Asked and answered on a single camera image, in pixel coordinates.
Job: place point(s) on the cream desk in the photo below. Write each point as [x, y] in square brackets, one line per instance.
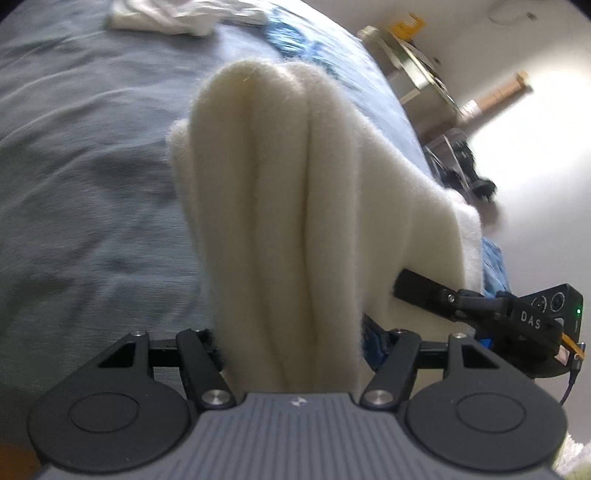
[415, 74]

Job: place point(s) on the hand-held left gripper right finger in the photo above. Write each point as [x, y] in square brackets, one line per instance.
[401, 355]

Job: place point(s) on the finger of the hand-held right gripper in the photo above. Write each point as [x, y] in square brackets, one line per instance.
[425, 290]

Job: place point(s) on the black machine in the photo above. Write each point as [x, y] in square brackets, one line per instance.
[461, 166]

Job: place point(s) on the cream fluffy blanket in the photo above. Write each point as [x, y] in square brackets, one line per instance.
[286, 207]

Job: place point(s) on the white shirt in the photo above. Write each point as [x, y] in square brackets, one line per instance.
[175, 16]

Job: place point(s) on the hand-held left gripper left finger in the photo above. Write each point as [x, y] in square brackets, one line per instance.
[198, 353]

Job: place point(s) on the long cardboard plank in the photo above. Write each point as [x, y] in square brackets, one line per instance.
[494, 99]

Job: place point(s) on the yellow box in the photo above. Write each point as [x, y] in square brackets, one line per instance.
[407, 26]

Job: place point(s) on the blue garment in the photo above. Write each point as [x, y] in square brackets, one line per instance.
[304, 41]

